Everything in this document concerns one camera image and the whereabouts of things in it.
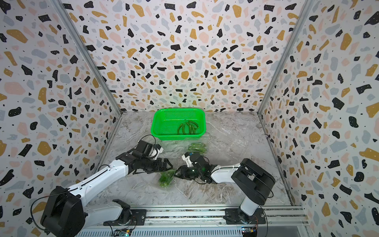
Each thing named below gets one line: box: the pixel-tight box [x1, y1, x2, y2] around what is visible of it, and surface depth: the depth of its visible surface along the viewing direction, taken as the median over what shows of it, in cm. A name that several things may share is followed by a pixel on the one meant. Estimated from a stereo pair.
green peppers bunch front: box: [177, 119, 199, 135], surface depth 112 cm
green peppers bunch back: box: [188, 142, 208, 156], surface depth 100 cm
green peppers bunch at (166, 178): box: [158, 169, 176, 188], surface depth 80 cm
